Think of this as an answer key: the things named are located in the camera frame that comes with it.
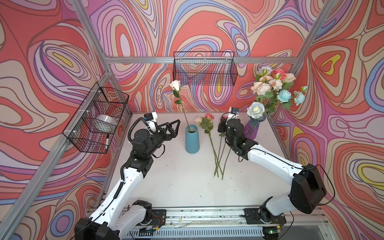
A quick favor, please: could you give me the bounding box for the small white pink rose spray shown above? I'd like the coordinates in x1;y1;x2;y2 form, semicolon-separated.
194;113;222;177

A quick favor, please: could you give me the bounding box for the aluminium front rail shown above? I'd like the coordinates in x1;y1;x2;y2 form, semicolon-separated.
91;205;330;231

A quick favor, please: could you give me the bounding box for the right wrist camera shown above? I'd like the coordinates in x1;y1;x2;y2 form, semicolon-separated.
227;107;239;120

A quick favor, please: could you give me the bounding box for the teal ceramic cylinder vase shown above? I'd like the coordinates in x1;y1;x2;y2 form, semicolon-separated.
185;125;200;154

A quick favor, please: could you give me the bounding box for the black wire basket back wall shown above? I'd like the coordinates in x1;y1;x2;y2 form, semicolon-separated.
173;50;238;86

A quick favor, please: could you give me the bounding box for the black wire basket wall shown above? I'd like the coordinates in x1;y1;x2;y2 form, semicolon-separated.
173;50;238;86
63;83;129;154

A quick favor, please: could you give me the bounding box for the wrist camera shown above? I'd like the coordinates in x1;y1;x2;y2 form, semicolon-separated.
227;107;239;120
144;112;158;134

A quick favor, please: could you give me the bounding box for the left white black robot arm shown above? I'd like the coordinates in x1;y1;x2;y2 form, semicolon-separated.
73;112;181;240

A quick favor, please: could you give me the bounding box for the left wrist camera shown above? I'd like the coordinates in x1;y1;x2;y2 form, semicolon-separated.
144;112;158;134

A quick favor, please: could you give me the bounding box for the purple blue glass vase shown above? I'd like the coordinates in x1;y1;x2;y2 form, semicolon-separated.
244;115;267;140

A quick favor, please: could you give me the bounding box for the silver tape roll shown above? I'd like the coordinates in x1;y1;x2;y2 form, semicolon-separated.
96;114;118;126

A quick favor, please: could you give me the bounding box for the magenta rose stem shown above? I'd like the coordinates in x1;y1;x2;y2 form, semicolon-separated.
214;133;231;180

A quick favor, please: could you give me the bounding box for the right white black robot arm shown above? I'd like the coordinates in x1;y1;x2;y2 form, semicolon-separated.
218;114;327;224

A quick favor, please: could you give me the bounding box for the single white rosebud stem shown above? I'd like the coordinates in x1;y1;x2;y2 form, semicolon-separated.
170;80;191;133

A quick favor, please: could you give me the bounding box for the teal peony flower stem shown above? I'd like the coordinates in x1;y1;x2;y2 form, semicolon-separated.
277;86;308;110

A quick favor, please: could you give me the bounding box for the pink rosebud spray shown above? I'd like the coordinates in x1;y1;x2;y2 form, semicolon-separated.
272;69;287;82

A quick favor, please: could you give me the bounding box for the black wire basket left wall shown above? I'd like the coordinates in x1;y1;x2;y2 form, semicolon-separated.
63;83;129;154

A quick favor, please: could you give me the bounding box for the white blue rose stem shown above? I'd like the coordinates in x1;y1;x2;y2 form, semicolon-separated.
257;66;273;76

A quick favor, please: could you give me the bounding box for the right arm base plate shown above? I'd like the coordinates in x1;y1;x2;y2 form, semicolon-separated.
241;208;287;226

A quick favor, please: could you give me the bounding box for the cream pink rose stem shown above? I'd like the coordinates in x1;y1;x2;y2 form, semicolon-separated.
283;73;297;84

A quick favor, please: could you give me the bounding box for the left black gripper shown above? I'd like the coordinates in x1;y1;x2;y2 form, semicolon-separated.
144;120;180;159

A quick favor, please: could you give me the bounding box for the white blue-edged rose stem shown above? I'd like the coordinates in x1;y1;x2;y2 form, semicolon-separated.
247;102;265;120

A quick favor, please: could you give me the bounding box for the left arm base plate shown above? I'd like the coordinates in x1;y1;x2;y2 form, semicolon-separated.
136;209;167;228

